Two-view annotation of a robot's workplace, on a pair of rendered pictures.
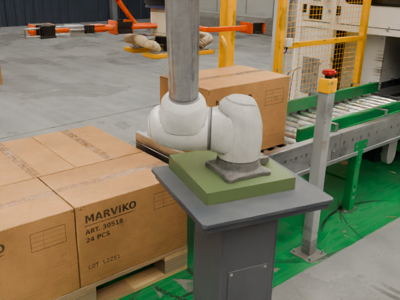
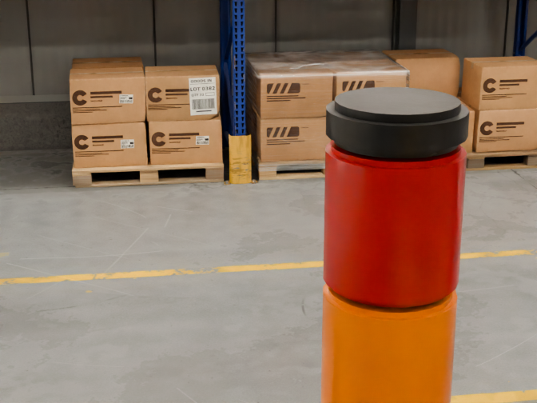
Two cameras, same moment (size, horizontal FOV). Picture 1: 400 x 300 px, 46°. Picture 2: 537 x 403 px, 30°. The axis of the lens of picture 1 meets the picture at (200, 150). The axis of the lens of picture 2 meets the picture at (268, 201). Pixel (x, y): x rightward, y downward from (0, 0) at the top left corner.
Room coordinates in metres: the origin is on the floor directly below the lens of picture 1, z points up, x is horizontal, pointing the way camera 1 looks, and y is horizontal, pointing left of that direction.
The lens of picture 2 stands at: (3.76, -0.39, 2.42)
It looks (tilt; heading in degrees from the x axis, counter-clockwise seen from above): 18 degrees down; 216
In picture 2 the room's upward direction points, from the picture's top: straight up
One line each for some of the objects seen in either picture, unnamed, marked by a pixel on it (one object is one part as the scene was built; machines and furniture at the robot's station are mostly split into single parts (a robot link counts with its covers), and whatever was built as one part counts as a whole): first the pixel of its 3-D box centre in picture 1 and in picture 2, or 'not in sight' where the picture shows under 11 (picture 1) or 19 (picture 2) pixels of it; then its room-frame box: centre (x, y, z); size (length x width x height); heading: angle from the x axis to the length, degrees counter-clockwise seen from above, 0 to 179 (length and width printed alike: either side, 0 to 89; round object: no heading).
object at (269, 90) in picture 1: (224, 111); not in sight; (2.56, -0.13, 0.75); 0.60 x 0.40 x 0.40; 130
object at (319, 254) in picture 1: (308, 251); not in sight; (2.31, -0.62, 0.01); 0.15 x 0.15 x 0.03; 40
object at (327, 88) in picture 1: (317, 171); not in sight; (2.31, -0.62, 0.50); 0.07 x 0.07 x 1.00; 40
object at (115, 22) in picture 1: (120, 27); not in sight; (2.17, 0.37, 1.24); 0.10 x 0.08 x 0.06; 35
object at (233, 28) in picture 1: (144, 28); not in sight; (2.10, 0.25, 1.24); 0.93 x 0.30 x 0.04; 125
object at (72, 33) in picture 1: (74, 30); not in sight; (2.04, 0.54, 1.23); 0.07 x 0.07 x 0.04; 35
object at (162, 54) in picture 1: (179, 49); not in sight; (2.24, 0.11, 1.13); 0.34 x 0.10 x 0.05; 125
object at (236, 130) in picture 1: (237, 125); not in sight; (1.59, -0.13, 0.97); 0.18 x 0.16 x 0.22; 88
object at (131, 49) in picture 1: (158, 44); not in sight; (2.39, 0.22, 1.13); 0.34 x 0.10 x 0.05; 125
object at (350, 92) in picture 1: (314, 98); not in sight; (3.51, -0.86, 0.60); 1.60 x 0.10 x 0.09; 130
